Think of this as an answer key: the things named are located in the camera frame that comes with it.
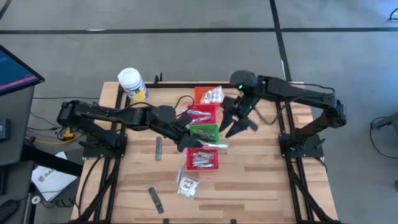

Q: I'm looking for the blue screen monitor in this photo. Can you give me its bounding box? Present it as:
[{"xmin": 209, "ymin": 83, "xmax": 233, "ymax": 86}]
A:
[{"xmin": 0, "ymin": 45, "xmax": 45, "ymax": 96}]

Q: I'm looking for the black aluminium table frame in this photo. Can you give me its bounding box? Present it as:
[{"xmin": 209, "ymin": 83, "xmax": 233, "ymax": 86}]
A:
[{"xmin": 74, "ymin": 72, "xmax": 338, "ymax": 224}]

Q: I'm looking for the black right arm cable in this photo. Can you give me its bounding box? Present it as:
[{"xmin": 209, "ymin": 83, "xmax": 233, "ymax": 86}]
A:
[{"xmin": 253, "ymin": 81, "xmax": 336, "ymax": 125}]

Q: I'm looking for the red toothbrush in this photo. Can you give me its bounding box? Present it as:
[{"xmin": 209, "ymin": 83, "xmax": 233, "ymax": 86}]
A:
[{"xmin": 200, "ymin": 142, "xmax": 229, "ymax": 149}]

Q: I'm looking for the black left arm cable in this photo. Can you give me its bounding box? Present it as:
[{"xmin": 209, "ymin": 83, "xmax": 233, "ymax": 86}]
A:
[{"xmin": 172, "ymin": 95, "xmax": 196, "ymax": 118}]

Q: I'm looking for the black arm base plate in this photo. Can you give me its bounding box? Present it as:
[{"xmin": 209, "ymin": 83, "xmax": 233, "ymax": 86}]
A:
[
  {"xmin": 81, "ymin": 141, "xmax": 129, "ymax": 159},
  {"xmin": 279, "ymin": 133, "xmax": 325, "ymax": 159}
]

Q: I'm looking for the vanity pack swab bag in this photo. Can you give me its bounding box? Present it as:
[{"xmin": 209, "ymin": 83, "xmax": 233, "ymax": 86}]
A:
[
  {"xmin": 177, "ymin": 175, "xmax": 200, "ymax": 199},
  {"xmin": 200, "ymin": 88, "xmax": 215, "ymax": 105},
  {"xmin": 211, "ymin": 85, "xmax": 225, "ymax": 105}
]

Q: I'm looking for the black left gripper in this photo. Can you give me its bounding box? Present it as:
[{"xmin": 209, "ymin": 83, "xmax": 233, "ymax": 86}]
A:
[{"xmin": 172, "ymin": 111, "xmax": 205, "ymax": 153}]

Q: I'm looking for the grey desk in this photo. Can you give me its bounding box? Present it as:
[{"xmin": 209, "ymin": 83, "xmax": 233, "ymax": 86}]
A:
[{"xmin": 0, "ymin": 85, "xmax": 35, "ymax": 167}]

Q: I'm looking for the white yellow wipes canister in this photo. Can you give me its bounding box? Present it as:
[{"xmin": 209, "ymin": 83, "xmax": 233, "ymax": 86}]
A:
[{"xmin": 117, "ymin": 67, "xmax": 149, "ymax": 105}]

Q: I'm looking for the black rounded device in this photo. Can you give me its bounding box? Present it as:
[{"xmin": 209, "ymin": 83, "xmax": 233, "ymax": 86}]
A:
[{"xmin": 0, "ymin": 198, "xmax": 20, "ymax": 224}]

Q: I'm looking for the green plastic basket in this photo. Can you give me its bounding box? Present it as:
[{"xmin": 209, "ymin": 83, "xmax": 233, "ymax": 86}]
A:
[{"xmin": 188, "ymin": 123, "xmax": 220, "ymax": 143}]

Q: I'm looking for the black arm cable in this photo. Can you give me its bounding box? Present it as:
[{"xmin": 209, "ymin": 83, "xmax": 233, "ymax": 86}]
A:
[
  {"xmin": 172, "ymin": 95, "xmax": 196, "ymax": 118},
  {"xmin": 253, "ymin": 81, "xmax": 336, "ymax": 125}
]

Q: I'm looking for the red plastic basket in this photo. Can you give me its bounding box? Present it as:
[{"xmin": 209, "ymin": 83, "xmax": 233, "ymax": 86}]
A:
[
  {"xmin": 185, "ymin": 147, "xmax": 220, "ymax": 171},
  {"xmin": 186, "ymin": 104, "xmax": 217, "ymax": 125}
]

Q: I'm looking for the looped black floor cable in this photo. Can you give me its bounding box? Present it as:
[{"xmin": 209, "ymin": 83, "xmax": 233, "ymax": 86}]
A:
[{"xmin": 368, "ymin": 116, "xmax": 398, "ymax": 160}]

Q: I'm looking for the black comb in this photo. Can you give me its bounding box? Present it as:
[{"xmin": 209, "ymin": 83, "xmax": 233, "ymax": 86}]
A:
[
  {"xmin": 192, "ymin": 128, "xmax": 214, "ymax": 141},
  {"xmin": 201, "ymin": 130, "xmax": 218, "ymax": 142},
  {"xmin": 147, "ymin": 185, "xmax": 165, "ymax": 215},
  {"xmin": 154, "ymin": 136, "xmax": 163, "ymax": 162}
]

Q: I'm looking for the black desk device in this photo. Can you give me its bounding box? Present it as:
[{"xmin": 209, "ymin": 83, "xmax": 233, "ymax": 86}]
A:
[{"xmin": 0, "ymin": 117, "xmax": 11, "ymax": 141}]

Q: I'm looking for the orange plastic basket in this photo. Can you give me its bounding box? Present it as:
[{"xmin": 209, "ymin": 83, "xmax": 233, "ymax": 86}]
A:
[{"xmin": 193, "ymin": 86, "xmax": 222, "ymax": 107}]

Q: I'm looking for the yellow floor cable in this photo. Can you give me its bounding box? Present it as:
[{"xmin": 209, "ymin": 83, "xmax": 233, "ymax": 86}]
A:
[{"xmin": 24, "ymin": 124, "xmax": 83, "ymax": 146}]

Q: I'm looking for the black desk foot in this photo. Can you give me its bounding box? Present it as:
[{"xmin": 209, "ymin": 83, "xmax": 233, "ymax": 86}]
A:
[{"xmin": 20, "ymin": 144, "xmax": 84, "ymax": 177}]

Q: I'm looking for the white printed booklet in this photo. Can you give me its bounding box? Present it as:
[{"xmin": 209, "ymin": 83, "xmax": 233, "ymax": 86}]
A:
[{"xmin": 30, "ymin": 151, "xmax": 78, "ymax": 202}]

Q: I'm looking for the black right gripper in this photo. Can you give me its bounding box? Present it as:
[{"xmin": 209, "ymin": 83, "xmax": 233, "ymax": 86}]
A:
[{"xmin": 218, "ymin": 93, "xmax": 259, "ymax": 139}]

